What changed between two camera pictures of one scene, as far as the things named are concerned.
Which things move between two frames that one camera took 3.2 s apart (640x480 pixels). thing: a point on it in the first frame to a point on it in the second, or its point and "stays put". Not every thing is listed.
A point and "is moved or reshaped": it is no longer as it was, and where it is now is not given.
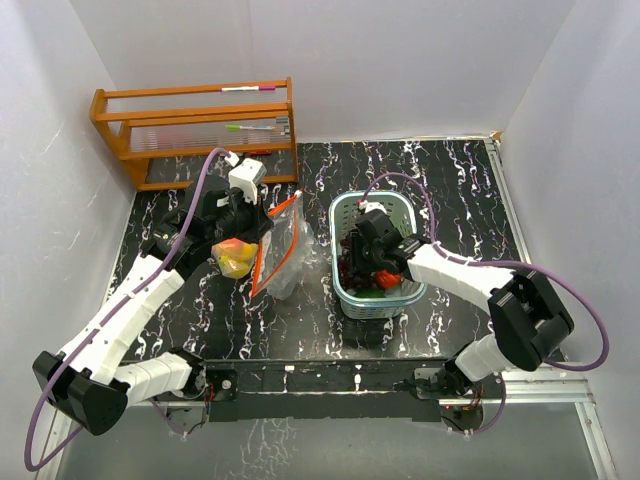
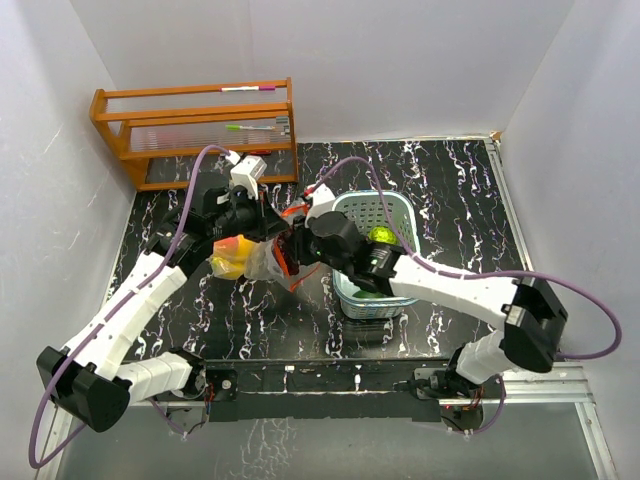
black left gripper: [260, 222] stays put
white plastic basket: [402, 209] stays put
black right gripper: [357, 241] to [301, 236]
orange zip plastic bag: [286, 251] is moved or reshaped
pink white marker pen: [247, 88] stays put
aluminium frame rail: [564, 385] stays put
